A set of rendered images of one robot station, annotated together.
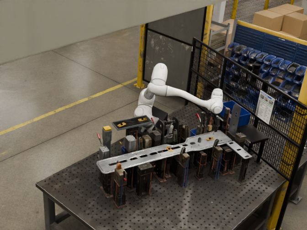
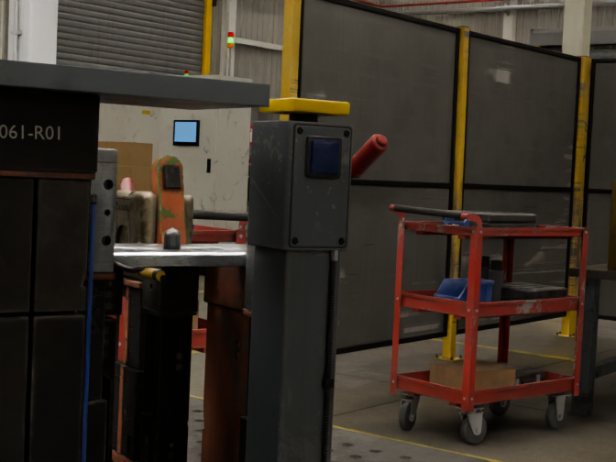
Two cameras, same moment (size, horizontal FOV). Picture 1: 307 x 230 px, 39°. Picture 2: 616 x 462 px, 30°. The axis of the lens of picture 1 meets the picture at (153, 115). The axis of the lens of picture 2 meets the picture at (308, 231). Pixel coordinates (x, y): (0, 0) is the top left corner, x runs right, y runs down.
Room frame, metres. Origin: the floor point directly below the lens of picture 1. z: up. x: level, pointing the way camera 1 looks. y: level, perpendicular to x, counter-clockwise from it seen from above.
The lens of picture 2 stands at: (4.45, 0.40, 1.10)
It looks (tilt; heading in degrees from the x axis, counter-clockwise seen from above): 3 degrees down; 178
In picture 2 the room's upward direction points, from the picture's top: 3 degrees clockwise
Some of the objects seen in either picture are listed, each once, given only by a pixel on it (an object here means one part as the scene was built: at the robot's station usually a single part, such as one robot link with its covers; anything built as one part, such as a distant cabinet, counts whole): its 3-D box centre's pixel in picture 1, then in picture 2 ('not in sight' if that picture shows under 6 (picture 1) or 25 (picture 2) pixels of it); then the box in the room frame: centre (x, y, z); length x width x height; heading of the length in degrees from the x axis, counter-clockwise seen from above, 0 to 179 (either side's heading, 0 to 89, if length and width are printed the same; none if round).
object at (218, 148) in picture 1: (215, 162); not in sight; (3.42, -0.63, 0.87); 0.12 x 0.09 x 0.35; 31
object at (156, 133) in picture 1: (155, 148); not in sight; (3.54, -0.05, 0.89); 0.13 x 0.11 x 0.38; 31
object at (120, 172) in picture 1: (120, 187); (145, 327); (2.92, 0.23, 0.88); 0.15 x 0.11 x 0.36; 31
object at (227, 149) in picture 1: (224, 160); not in sight; (3.51, -0.73, 0.84); 0.11 x 0.10 x 0.28; 31
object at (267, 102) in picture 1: (265, 107); not in sight; (3.83, -1.10, 1.30); 0.23 x 0.02 x 0.31; 31
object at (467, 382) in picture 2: not in sight; (485, 319); (-0.51, 1.33, 0.49); 0.81 x 0.46 x 0.97; 129
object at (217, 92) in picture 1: (217, 96); not in sight; (3.62, -0.57, 1.47); 0.13 x 0.11 x 0.16; 176
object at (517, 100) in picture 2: not in sight; (456, 193); (-2.43, 1.48, 1.00); 3.44 x 0.14 x 2.00; 141
